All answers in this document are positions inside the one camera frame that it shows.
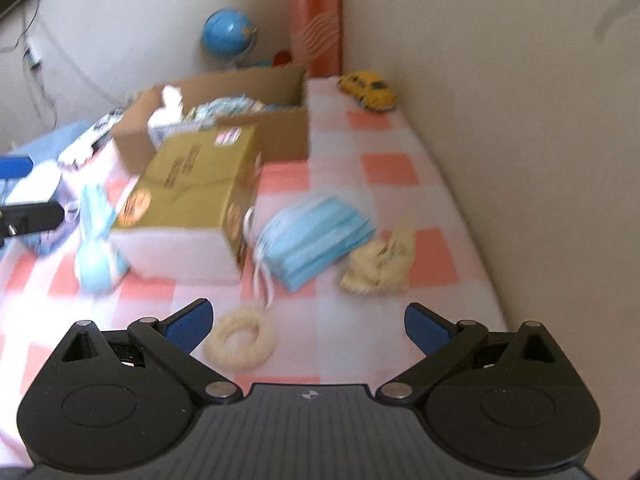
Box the red white checkered tablecloth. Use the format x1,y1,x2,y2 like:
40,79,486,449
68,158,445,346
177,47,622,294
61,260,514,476
1,79,504,467

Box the white cloth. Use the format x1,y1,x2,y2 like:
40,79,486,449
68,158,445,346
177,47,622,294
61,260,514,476
146,84,183,148

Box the hanging power cables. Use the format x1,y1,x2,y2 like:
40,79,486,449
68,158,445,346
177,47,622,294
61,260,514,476
0,0,126,131

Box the yellow toy car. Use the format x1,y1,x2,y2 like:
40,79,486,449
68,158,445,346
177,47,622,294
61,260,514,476
337,70,397,113

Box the blue desk globe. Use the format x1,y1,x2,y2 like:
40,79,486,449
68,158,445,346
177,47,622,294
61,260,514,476
201,8,258,68

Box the black white toothpaste box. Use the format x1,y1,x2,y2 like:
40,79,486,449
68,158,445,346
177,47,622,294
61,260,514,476
58,108,125,169

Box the blue face mask stack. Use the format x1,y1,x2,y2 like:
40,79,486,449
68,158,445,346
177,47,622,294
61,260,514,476
242,194,375,309

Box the cream scrunchie ring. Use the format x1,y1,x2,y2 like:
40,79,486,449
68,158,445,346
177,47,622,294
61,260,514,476
203,308,278,374

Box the brown cardboard box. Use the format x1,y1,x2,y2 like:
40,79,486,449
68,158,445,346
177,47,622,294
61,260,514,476
111,64,310,174

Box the pink patterned curtain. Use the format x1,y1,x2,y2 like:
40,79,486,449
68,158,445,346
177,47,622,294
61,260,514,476
288,0,343,78

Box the gold tissue paper pack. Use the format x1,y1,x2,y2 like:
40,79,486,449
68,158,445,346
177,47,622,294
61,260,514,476
110,125,262,284

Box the patterned drawstring pouch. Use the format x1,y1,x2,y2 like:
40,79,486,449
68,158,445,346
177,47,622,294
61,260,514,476
186,94,281,120

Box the cream yellow cloth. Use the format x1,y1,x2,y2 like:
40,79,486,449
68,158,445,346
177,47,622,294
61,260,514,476
340,226,416,295

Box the round tissue canister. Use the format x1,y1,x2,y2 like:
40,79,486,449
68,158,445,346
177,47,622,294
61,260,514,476
1,155,79,258

